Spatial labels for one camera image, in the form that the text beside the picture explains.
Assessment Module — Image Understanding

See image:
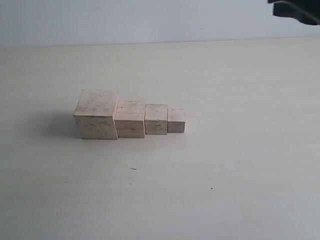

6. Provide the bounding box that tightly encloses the third largest wooden cube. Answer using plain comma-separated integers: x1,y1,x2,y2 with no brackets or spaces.
144,104,168,135

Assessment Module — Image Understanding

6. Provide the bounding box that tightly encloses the second largest wooden cube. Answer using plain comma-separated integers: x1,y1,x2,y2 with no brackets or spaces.
115,100,146,139

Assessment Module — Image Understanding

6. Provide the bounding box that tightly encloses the smallest wooden cube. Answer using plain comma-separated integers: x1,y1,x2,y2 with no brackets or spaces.
167,108,186,134

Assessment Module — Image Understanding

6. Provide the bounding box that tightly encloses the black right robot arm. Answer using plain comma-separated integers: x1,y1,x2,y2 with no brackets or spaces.
267,0,320,26

